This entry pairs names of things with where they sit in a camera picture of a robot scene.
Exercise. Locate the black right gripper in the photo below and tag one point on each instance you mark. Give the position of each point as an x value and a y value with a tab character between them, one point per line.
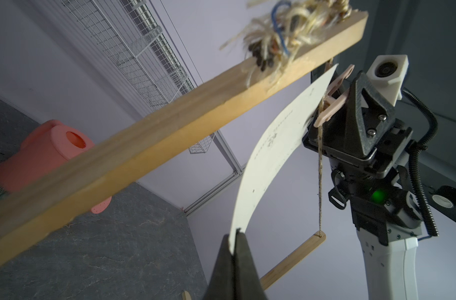
364	135

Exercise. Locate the wooden drying rack frame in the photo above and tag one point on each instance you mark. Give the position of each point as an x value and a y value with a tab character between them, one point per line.
53	201

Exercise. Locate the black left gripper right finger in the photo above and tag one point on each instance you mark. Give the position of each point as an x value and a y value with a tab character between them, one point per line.
247	285

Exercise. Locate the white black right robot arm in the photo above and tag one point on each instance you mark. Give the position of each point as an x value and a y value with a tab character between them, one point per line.
391	215

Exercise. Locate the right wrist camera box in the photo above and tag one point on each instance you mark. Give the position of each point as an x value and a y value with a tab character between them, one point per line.
387	74

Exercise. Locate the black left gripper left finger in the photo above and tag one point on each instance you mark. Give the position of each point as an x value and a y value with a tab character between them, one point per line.
221	284

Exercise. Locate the white wire basket long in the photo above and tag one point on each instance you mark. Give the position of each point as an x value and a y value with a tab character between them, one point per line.
130	38

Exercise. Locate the pink watering can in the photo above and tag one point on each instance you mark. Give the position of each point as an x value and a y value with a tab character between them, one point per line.
48	147

